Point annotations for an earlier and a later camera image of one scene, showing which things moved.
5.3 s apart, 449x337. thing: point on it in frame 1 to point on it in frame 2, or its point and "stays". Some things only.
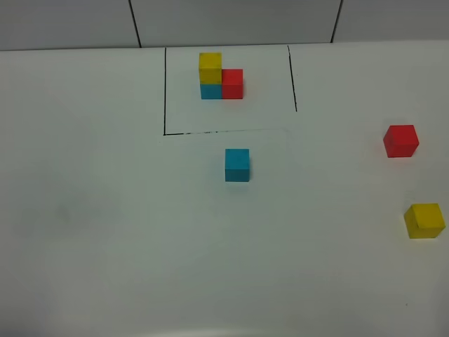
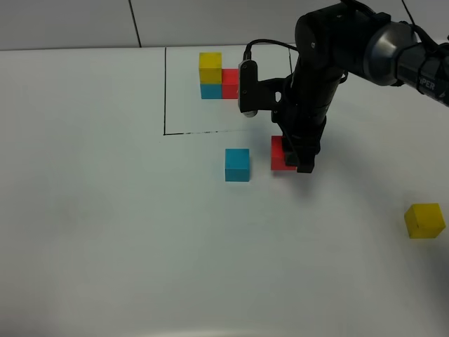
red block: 400,141 to 278,156
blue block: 237,165 stays
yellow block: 424,220 stays
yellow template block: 210,68 stays
